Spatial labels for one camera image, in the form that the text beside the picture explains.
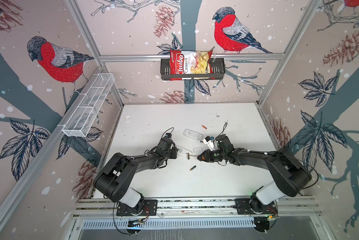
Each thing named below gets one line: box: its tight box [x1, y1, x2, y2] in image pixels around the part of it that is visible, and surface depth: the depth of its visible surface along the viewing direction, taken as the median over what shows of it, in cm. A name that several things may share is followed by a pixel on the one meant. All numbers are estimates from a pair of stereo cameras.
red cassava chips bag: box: [169, 49, 215, 81], surface depth 89 cm
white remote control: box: [183, 128, 204, 140], surface depth 103 cm
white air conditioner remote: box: [176, 145, 193, 158], surface depth 94 cm
